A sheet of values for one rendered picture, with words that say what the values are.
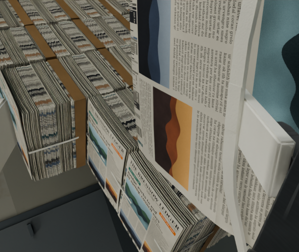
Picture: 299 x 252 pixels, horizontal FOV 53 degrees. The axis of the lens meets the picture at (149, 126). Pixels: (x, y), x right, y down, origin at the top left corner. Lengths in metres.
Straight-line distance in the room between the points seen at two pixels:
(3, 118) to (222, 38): 0.15
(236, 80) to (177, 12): 0.11
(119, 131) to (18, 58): 0.56
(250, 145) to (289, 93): 0.05
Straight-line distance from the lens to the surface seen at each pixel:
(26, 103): 1.12
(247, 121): 0.17
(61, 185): 3.36
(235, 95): 0.17
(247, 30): 0.16
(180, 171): 0.31
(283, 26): 0.19
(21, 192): 3.31
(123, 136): 0.99
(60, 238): 3.37
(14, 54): 1.38
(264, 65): 0.20
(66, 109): 1.13
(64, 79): 1.21
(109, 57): 1.36
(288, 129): 0.17
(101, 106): 1.09
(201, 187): 0.29
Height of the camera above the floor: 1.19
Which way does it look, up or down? 29 degrees down
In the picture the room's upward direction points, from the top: 108 degrees counter-clockwise
